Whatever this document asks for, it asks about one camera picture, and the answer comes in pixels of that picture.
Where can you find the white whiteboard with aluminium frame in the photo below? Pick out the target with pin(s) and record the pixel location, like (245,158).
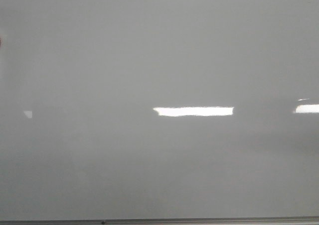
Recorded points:
(158,109)

